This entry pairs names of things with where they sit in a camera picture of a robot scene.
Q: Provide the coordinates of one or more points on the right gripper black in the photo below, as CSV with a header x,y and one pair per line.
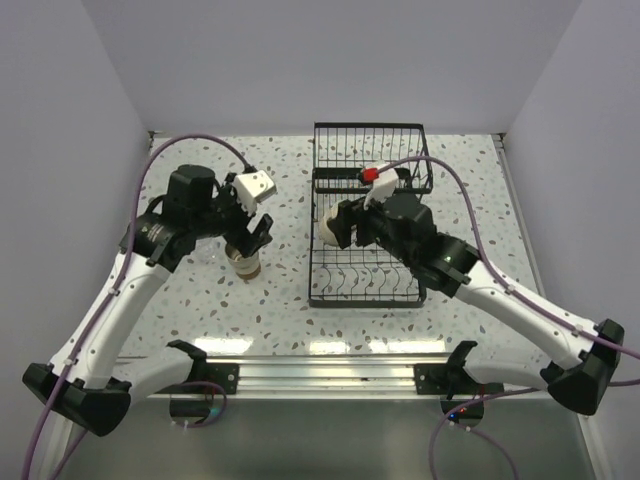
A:
x,y
348,214

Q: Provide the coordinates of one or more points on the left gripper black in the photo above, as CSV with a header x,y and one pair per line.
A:
x,y
247,241

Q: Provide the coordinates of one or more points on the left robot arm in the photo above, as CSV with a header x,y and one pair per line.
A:
x,y
150,252

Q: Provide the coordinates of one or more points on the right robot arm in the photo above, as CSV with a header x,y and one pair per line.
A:
x,y
579,356

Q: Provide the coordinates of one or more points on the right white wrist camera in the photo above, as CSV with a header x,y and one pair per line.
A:
x,y
382,184

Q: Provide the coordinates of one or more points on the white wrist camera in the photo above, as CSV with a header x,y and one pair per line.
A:
x,y
254,188
382,184

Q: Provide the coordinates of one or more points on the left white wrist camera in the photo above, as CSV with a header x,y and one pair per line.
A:
x,y
254,188

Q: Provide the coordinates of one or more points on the black wire dish rack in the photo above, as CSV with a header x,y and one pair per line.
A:
x,y
357,277

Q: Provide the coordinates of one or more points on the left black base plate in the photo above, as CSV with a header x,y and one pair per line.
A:
x,y
225,375

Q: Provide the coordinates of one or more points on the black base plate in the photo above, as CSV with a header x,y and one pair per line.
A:
x,y
442,380
225,375

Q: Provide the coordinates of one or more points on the aluminium mounting rail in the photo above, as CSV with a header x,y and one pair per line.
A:
x,y
292,376

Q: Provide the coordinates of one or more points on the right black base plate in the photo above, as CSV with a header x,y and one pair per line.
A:
x,y
442,380

